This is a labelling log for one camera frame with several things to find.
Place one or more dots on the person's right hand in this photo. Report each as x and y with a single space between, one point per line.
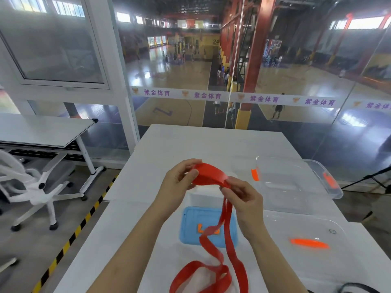
249 207

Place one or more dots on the person's left hand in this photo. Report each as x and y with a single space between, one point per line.
174 186

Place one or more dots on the small clear plastic box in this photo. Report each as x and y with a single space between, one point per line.
207 199

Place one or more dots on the large clear plastic box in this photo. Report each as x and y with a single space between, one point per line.
331 181

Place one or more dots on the person's right forearm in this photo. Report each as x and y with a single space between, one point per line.
275 268

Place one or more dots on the person's left forearm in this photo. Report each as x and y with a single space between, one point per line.
137 256

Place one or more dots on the yellow black floor tape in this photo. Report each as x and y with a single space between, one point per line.
76 230

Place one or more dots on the white banner purple print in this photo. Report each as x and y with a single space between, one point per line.
262 99

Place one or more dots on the white mesh office chair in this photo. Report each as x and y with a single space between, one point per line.
42 195

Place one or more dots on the black tripod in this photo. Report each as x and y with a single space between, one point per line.
378 173

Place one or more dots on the white folding desk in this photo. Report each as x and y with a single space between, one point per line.
39 128

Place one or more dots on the red yellow pillar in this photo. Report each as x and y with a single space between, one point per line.
253 57

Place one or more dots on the white window frame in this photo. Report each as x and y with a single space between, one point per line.
122 88

